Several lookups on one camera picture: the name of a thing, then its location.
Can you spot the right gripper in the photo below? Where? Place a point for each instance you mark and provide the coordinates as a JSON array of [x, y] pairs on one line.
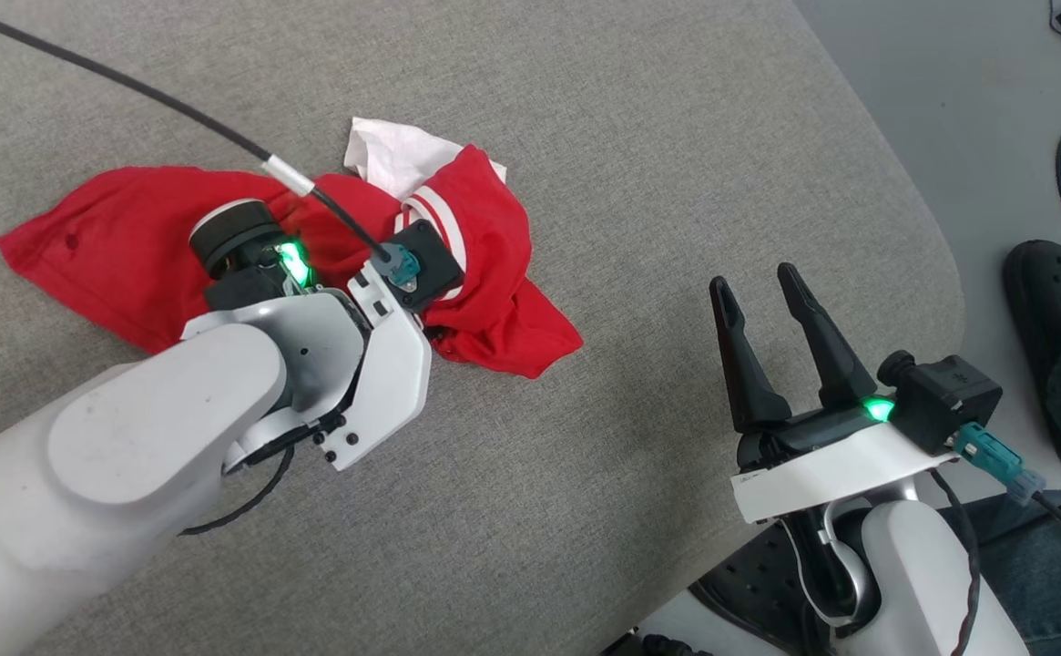
[[821, 474]]

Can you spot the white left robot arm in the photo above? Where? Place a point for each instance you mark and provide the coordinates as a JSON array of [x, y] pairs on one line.
[[129, 428]]

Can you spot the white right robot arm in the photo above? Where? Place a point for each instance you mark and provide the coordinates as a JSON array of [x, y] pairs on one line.
[[922, 583]]

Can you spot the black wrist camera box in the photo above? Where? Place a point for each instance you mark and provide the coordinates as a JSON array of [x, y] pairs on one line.
[[949, 396], [434, 260]]

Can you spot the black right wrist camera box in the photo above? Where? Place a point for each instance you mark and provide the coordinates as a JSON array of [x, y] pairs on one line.
[[949, 396]]

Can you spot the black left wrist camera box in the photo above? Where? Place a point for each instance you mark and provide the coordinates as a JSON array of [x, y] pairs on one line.
[[434, 260]]

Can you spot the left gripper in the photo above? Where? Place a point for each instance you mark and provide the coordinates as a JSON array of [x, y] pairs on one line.
[[234, 241]]

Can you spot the grey fabric sofa cushion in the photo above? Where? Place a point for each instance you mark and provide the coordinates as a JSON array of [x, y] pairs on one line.
[[585, 137]]

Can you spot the red jersey with white trim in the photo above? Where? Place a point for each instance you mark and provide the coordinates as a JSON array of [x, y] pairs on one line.
[[111, 237]]

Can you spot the blue jeans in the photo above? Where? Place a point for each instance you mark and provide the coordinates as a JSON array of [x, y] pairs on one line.
[[1058, 592]]

